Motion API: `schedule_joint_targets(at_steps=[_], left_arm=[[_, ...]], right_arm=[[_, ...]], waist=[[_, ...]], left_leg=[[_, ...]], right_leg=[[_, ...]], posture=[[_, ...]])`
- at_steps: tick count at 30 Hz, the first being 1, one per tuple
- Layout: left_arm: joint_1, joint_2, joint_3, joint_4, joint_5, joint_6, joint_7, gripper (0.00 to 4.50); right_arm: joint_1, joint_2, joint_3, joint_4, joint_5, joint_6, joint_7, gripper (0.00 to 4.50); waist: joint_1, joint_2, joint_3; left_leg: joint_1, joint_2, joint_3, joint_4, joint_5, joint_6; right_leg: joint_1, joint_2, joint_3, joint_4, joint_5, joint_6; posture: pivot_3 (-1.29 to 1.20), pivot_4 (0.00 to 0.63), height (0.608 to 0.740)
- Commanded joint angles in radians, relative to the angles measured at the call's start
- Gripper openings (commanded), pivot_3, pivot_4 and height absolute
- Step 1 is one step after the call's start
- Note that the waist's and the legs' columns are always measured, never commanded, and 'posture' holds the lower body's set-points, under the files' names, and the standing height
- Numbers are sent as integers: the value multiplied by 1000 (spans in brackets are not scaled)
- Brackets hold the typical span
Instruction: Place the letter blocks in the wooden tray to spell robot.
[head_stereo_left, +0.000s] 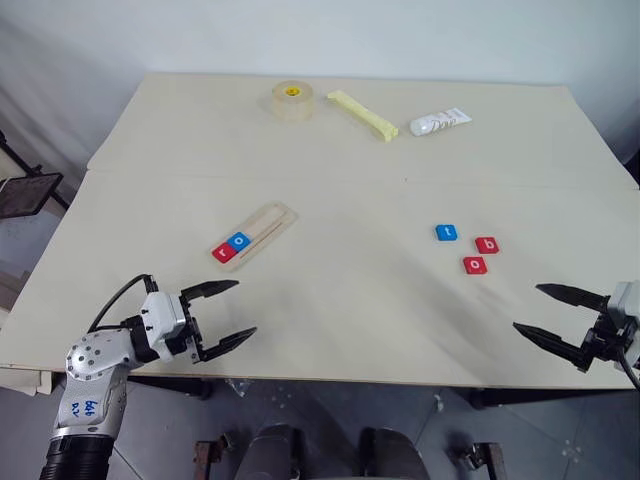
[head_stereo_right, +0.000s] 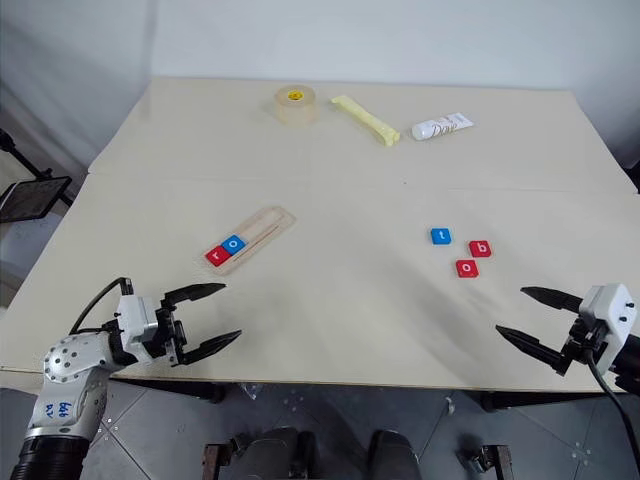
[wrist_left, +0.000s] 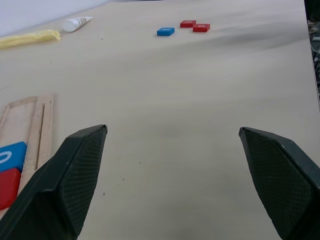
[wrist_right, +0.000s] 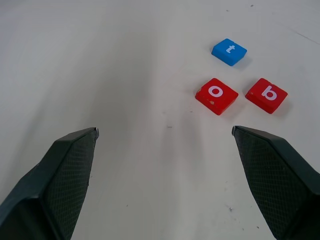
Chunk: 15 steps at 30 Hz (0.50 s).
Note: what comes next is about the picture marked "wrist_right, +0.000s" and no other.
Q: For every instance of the red letter o tile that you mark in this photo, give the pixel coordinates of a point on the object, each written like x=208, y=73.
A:
x=216, y=96

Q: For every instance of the red letter b tile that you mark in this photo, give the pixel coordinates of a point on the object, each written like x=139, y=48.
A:
x=267, y=95

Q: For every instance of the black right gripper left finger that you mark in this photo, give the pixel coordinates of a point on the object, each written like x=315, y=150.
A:
x=50, y=180

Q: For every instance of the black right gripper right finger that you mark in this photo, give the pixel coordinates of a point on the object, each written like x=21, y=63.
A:
x=275, y=180

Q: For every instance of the blue letter t tile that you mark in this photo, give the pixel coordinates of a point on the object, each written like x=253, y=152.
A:
x=228, y=51

